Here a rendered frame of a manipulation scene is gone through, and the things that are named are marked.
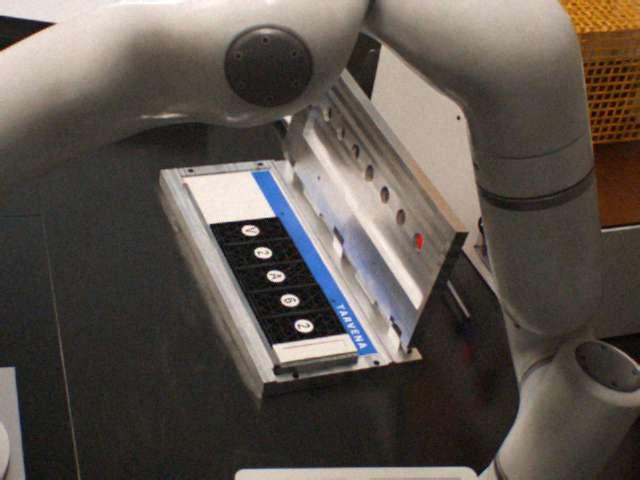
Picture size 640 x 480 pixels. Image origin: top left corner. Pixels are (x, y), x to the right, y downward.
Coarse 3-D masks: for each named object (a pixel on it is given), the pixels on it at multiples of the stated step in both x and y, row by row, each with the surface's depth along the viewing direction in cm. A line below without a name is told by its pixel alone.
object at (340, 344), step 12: (336, 336) 152; (348, 336) 152; (276, 348) 149; (288, 348) 149; (300, 348) 150; (312, 348) 150; (324, 348) 150; (336, 348) 151; (348, 348) 151; (288, 360) 147; (300, 360) 148
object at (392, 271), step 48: (336, 96) 170; (288, 144) 180; (336, 144) 170; (384, 144) 157; (336, 192) 167; (384, 192) 159; (432, 192) 148; (384, 240) 158; (432, 240) 148; (384, 288) 156; (432, 288) 146
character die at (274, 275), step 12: (276, 264) 162; (288, 264) 162; (300, 264) 163; (240, 276) 159; (252, 276) 159; (264, 276) 160; (276, 276) 160; (288, 276) 161; (300, 276) 161; (312, 276) 161; (252, 288) 158; (264, 288) 158; (276, 288) 158
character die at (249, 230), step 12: (216, 228) 166; (228, 228) 167; (240, 228) 167; (252, 228) 167; (264, 228) 168; (276, 228) 169; (228, 240) 165; (240, 240) 166; (252, 240) 165; (264, 240) 166
